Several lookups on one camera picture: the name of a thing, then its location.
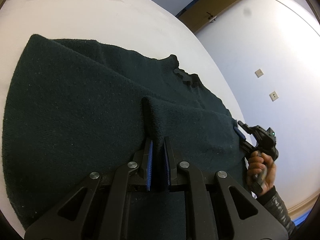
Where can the brown wooden door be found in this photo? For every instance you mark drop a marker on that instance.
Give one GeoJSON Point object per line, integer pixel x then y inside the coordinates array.
{"type": "Point", "coordinates": [195, 18]}

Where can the right forearm grey sleeve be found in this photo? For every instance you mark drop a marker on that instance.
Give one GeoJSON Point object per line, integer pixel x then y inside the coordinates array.
{"type": "Point", "coordinates": [273, 203]}

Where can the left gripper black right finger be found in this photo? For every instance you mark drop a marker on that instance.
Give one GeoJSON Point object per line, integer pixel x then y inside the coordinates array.
{"type": "Point", "coordinates": [216, 206]}

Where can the white bed with sheet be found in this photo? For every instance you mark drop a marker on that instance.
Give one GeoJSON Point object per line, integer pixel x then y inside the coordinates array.
{"type": "Point", "coordinates": [137, 25]}

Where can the beige wall socket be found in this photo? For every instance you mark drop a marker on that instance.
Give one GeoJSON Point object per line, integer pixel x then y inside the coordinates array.
{"type": "Point", "coordinates": [259, 73]}
{"type": "Point", "coordinates": [274, 96]}

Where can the person's right hand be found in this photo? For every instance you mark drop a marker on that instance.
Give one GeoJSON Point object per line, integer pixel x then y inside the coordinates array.
{"type": "Point", "coordinates": [257, 163]}

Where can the lower beige wall socket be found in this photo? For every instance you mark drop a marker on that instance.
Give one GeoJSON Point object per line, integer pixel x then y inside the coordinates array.
{"type": "Point", "coordinates": [274, 96]}

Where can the upper beige wall socket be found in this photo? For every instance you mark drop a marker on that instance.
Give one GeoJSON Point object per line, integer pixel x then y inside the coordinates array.
{"type": "Point", "coordinates": [259, 73]}

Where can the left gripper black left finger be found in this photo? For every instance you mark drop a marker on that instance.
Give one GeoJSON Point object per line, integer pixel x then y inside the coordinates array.
{"type": "Point", "coordinates": [99, 207]}

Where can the dark green knit sweater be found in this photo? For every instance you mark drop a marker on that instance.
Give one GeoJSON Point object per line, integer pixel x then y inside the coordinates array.
{"type": "Point", "coordinates": [78, 106]}

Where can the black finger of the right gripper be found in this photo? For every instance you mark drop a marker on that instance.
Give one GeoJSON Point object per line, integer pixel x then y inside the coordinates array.
{"type": "Point", "coordinates": [239, 133]}

